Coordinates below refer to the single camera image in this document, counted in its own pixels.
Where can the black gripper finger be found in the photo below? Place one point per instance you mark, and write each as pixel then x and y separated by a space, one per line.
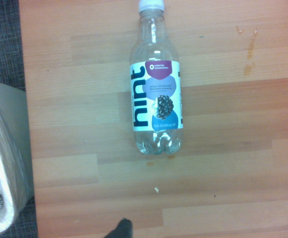
pixel 121 230

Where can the clear plastic hint water bottle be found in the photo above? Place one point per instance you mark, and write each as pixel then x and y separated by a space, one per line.
pixel 156 99

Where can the grey trash bin with liner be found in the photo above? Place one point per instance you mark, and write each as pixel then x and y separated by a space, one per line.
pixel 7 138

